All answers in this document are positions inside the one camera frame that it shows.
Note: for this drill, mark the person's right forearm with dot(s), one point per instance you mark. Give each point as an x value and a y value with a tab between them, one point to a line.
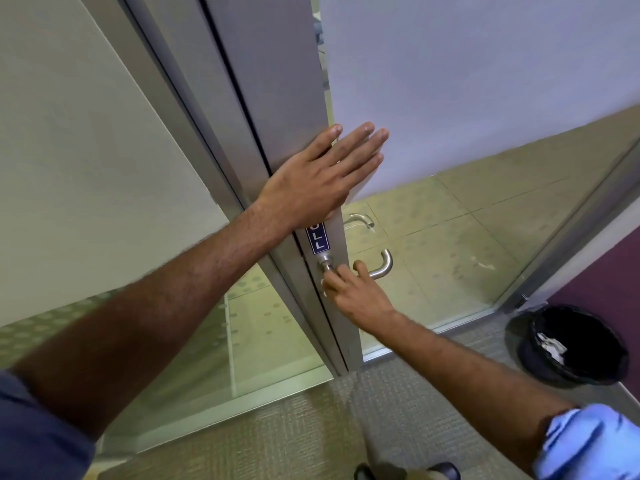
470	379

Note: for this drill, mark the person's left little finger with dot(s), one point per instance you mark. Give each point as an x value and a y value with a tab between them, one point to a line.
322	143

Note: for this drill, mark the person's right thumb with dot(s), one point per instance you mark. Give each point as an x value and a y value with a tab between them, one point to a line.
361	268

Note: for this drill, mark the black trash bin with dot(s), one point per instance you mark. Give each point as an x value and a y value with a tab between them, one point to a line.
585	364

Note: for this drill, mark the grey metal door frame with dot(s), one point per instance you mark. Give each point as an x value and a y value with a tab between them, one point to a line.
200	144

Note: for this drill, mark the black shoe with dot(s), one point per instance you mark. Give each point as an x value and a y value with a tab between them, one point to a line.
447	469

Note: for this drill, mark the crumpled white paper waste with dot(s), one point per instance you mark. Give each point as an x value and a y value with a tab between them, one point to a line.
550	344

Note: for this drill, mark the person's right shirt sleeve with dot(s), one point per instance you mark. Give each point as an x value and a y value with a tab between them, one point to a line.
590	444

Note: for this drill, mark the person's left shirt sleeve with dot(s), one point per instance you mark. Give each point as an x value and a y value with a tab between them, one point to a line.
35	434

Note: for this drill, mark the person's shirt sleeve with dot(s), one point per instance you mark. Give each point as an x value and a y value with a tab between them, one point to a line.
35	434
590	444

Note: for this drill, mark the person's left middle finger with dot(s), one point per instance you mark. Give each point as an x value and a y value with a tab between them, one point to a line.
364	152

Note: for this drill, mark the grey framed glass door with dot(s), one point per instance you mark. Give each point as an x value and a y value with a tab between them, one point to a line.
280	69

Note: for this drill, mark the person's right hand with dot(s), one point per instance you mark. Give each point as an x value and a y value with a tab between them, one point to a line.
362	297

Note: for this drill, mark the person's left forearm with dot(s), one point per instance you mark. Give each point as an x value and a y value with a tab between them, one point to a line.
165	299

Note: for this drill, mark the person's left thumb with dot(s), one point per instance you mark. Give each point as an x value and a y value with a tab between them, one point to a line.
330	215

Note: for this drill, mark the blue door sign sticker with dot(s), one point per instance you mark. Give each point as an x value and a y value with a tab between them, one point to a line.
318	240

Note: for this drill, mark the person's left hand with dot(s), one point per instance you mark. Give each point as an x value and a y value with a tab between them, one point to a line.
305	187

